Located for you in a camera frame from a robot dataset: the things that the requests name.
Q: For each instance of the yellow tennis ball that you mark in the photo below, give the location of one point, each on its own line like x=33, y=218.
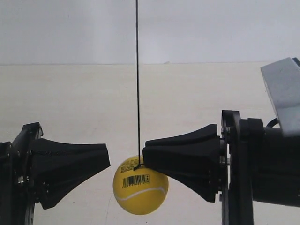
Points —
x=138, y=189

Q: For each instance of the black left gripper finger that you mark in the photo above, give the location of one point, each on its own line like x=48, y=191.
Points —
x=51, y=191
x=57, y=163

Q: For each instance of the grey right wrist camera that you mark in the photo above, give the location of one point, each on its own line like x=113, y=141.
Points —
x=282, y=82

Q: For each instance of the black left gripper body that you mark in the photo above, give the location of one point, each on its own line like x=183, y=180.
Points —
x=17, y=199

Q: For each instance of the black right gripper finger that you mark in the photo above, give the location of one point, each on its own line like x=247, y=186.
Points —
x=208, y=132
x=195, y=164

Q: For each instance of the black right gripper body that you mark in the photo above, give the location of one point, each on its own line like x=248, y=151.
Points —
x=260, y=165

